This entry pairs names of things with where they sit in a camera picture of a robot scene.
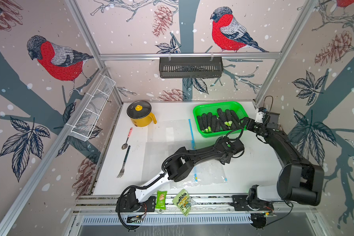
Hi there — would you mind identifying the small clear zip-top bag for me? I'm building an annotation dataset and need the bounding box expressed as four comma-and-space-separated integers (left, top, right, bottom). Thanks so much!
147, 120, 193, 149

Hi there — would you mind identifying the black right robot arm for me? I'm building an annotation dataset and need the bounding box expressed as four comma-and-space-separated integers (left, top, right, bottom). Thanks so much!
240, 117, 324, 210

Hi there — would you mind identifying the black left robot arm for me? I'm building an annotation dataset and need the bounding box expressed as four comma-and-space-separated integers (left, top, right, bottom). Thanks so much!
116, 136, 245, 231

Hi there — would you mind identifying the eggplant in basket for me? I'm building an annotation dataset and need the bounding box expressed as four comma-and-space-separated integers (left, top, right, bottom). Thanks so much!
196, 108, 240, 134

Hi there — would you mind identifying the green printed snack bag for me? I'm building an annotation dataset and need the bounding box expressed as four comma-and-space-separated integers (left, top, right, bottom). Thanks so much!
172, 189, 196, 216

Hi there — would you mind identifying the large clear zip-top bag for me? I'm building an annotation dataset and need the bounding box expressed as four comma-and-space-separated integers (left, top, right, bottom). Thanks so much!
142, 140, 227, 189

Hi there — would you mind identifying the green plastic basket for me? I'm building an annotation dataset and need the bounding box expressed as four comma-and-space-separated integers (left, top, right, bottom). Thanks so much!
193, 101, 249, 138

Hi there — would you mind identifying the small green snack packet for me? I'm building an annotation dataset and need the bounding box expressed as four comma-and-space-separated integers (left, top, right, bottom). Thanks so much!
155, 191, 167, 210

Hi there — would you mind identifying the yellow pot with lid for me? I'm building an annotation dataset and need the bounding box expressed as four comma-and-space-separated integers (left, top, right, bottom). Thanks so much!
126, 100, 157, 127

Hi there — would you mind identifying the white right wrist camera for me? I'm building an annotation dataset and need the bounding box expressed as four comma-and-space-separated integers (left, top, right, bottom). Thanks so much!
255, 107, 280, 124

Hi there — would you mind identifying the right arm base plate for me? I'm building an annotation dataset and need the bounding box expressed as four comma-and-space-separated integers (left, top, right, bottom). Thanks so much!
230, 194, 274, 211

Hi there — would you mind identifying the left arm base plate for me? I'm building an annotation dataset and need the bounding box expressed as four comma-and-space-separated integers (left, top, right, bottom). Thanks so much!
116, 194, 156, 213

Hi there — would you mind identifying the black hanging wire shelf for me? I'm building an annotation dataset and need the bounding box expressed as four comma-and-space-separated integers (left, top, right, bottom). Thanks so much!
159, 57, 224, 79

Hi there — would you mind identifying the pink handled spoon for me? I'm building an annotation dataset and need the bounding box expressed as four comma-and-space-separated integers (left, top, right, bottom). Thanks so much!
122, 127, 133, 150

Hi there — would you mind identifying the white wire mesh basket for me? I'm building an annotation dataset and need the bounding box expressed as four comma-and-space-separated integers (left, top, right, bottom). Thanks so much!
69, 74, 116, 142

